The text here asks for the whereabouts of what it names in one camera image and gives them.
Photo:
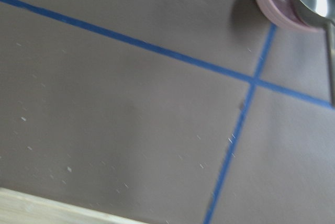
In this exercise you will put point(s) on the steel ladle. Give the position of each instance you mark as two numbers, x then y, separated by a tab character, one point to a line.
320	14

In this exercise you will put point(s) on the wooden cutting board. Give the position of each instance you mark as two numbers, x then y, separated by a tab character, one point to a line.
17	207

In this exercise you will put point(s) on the pink bowl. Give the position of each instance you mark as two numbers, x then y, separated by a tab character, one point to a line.
283	14

